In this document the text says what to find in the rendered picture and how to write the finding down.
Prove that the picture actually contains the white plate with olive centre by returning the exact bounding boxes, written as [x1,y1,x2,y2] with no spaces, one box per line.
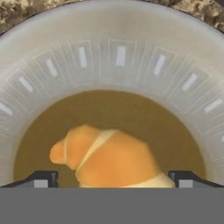
[0,0,224,189]

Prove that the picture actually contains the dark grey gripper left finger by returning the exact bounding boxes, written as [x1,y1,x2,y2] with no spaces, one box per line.
[0,171,59,189]

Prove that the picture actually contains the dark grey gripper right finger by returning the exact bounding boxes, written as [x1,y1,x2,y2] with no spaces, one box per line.
[168,171,224,189]

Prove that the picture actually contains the golden croissant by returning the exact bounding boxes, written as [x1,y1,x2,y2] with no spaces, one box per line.
[49,124,176,189]

